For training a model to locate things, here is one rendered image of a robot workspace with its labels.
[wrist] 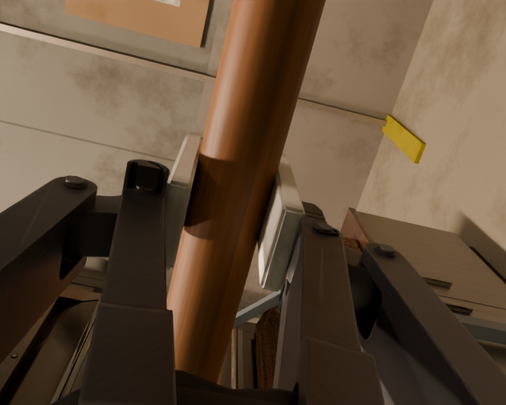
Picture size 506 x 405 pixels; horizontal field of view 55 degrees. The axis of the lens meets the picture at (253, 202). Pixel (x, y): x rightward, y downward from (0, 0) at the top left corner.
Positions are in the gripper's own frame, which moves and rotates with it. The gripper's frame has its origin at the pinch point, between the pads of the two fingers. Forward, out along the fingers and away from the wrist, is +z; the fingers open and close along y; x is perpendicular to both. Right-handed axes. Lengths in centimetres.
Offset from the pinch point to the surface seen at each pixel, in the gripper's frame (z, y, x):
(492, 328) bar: 85, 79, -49
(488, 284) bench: 123, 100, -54
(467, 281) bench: 122, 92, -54
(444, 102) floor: 245, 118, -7
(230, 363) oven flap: 125, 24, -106
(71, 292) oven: 153, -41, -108
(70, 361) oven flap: 110, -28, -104
